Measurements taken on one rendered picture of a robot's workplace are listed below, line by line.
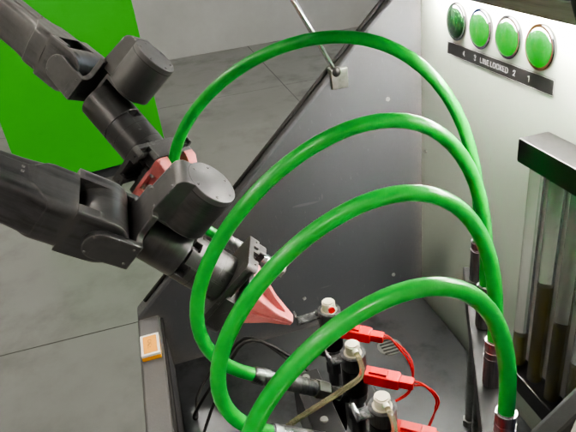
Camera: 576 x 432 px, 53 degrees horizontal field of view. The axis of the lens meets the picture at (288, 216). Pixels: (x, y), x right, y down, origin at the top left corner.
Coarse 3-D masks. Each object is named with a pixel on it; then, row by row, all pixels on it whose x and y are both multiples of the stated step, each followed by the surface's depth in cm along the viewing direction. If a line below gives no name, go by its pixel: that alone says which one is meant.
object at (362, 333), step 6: (354, 330) 70; (360, 330) 70; (366, 330) 69; (372, 330) 70; (342, 336) 70; (348, 336) 70; (354, 336) 70; (360, 336) 69; (366, 336) 69; (372, 336) 69; (378, 336) 69; (384, 336) 69; (366, 342) 69; (378, 342) 69
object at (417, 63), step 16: (320, 32) 61; (336, 32) 61; (352, 32) 61; (272, 48) 62; (288, 48) 62; (384, 48) 61; (400, 48) 61; (240, 64) 64; (256, 64) 64; (416, 64) 61; (224, 80) 65; (432, 80) 62; (208, 96) 66; (448, 96) 62; (192, 112) 67; (464, 128) 64; (176, 144) 70; (464, 144) 65; (480, 176) 67
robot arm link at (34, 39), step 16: (0, 0) 77; (16, 0) 78; (0, 16) 77; (16, 16) 76; (32, 16) 76; (0, 32) 78; (16, 32) 76; (32, 32) 75; (48, 32) 74; (64, 32) 78; (16, 48) 77; (32, 48) 75; (48, 48) 74; (64, 48) 73; (80, 48) 78; (32, 64) 75; (80, 64) 73; (48, 80) 75
